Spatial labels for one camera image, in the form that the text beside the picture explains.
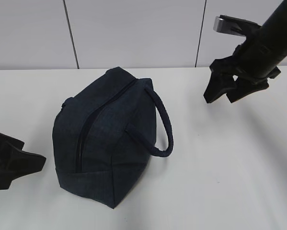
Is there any dark blue lunch bag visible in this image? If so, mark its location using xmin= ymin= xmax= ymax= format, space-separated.
xmin=52 ymin=67 xmax=173 ymax=208

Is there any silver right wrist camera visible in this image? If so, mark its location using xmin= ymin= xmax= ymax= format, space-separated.
xmin=213 ymin=15 xmax=261 ymax=37

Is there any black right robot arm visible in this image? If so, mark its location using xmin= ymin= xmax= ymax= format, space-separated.
xmin=204 ymin=0 xmax=287 ymax=104

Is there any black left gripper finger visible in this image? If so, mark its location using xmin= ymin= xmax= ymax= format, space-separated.
xmin=0 ymin=133 xmax=24 ymax=158
xmin=5 ymin=149 xmax=46 ymax=189

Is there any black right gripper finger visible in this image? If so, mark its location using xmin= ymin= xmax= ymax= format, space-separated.
xmin=203 ymin=71 xmax=236 ymax=104
xmin=226 ymin=78 xmax=269 ymax=103

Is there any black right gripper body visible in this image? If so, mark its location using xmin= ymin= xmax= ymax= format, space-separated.
xmin=209 ymin=45 xmax=281 ymax=84

